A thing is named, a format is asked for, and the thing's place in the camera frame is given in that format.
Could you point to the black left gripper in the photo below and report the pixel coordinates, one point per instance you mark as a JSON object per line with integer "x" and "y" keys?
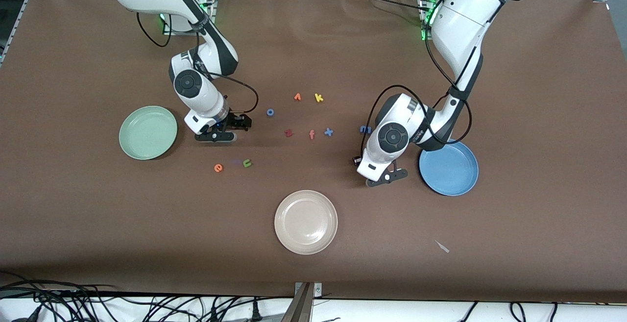
{"x": 356, "y": 163}

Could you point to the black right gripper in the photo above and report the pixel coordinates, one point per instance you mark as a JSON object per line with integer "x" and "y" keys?
{"x": 238, "y": 121}

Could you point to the green foam letter u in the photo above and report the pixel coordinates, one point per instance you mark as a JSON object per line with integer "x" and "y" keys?
{"x": 247, "y": 164}

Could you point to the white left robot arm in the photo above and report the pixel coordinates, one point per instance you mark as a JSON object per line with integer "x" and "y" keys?
{"x": 460, "y": 23}

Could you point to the blue foam letter x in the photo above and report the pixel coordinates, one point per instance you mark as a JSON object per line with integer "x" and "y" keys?
{"x": 328, "y": 132}

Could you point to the beige plate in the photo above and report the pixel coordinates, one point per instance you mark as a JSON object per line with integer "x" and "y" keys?
{"x": 305, "y": 222}

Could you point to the green plate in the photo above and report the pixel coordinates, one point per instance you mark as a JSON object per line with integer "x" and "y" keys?
{"x": 148, "y": 133}

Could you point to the blue plate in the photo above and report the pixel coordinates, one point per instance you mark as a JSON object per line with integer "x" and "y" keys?
{"x": 453, "y": 170}

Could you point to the brown table cover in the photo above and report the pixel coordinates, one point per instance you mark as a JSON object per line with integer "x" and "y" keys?
{"x": 313, "y": 47}

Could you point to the white paper scrap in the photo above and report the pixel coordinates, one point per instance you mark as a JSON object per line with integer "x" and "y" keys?
{"x": 442, "y": 247}

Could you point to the aluminium profile beam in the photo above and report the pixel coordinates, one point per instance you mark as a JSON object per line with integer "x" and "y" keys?
{"x": 299, "y": 307}

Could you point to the small metal bracket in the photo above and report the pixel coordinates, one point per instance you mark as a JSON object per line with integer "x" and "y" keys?
{"x": 318, "y": 290}

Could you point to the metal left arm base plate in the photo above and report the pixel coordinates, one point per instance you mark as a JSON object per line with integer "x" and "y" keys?
{"x": 424, "y": 32}

